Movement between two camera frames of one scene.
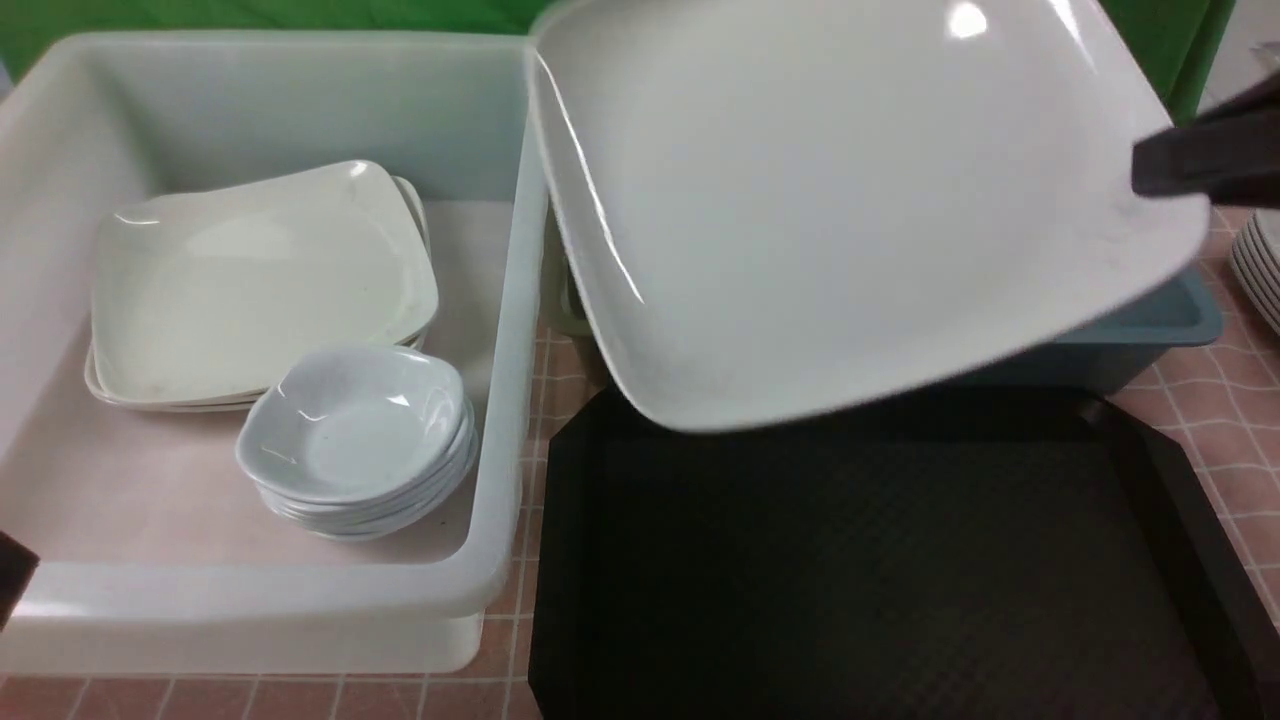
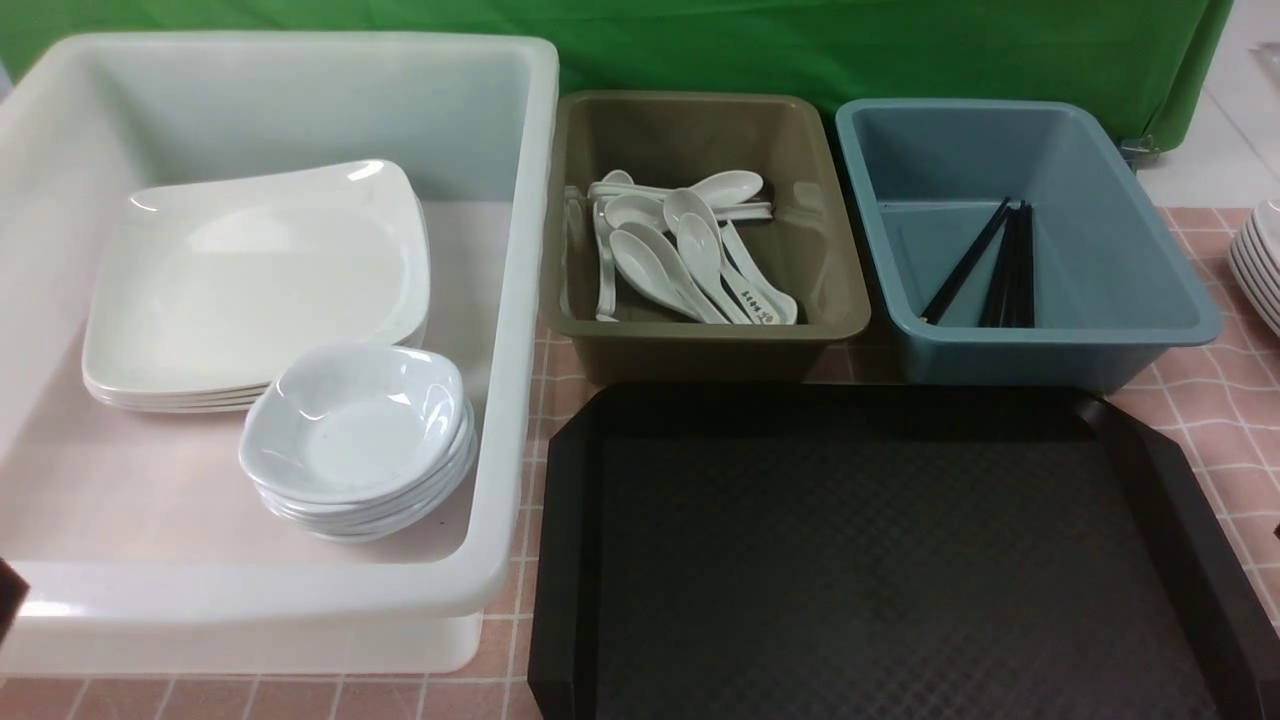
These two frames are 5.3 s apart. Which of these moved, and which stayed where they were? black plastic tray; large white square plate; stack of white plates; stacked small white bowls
Moved: large white square plate
Stayed: stack of white plates; stacked small white bowls; black plastic tray
